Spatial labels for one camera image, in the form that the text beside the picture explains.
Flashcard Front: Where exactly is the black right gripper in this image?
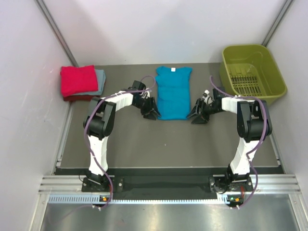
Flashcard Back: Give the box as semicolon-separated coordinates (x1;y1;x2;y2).
186;99;222;124

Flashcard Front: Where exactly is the turquoise t-shirt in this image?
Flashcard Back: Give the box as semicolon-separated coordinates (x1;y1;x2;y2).
155;66;193;120

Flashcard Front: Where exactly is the light blue folded t-shirt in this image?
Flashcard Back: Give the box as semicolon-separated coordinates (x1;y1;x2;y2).
80;69;106;96

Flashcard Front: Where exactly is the right aluminium corner post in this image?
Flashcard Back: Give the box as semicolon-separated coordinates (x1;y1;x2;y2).
261;0;294;47

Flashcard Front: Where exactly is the aluminium frame rail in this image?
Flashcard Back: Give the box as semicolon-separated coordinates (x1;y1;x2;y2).
38;174;301;194

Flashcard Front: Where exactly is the grey slotted cable duct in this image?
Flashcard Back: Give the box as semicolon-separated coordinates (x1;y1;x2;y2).
48;194;240;205

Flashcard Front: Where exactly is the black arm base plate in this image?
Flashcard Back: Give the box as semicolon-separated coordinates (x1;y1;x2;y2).
81;174;253;193

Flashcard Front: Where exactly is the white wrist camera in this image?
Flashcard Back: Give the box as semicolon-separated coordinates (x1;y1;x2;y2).
202;90;213;104
140;88;151;99

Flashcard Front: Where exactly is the aluminium corner post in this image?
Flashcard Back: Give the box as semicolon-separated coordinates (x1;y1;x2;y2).
34;0;79;67
261;0;294;47

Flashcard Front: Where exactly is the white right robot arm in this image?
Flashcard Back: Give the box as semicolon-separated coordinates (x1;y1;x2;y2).
187;88;272;191

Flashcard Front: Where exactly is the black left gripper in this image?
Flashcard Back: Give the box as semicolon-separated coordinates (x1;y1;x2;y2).
133;96;161;120

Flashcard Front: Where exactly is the green plastic basket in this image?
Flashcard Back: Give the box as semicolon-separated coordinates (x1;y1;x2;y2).
219;44;287;105

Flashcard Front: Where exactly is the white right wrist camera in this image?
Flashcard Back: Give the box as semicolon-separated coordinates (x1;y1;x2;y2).
202;90;213;104

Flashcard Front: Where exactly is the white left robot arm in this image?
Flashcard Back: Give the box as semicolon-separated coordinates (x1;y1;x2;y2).
83;80;160;191

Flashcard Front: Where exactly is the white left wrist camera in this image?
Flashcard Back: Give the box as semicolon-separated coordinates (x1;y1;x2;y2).
140;88;151;99

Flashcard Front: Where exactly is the left aluminium corner post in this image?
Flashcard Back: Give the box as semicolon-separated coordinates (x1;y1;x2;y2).
34;0;79;67

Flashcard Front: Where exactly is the dark red folded t-shirt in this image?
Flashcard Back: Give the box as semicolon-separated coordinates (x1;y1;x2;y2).
63;95;99;102

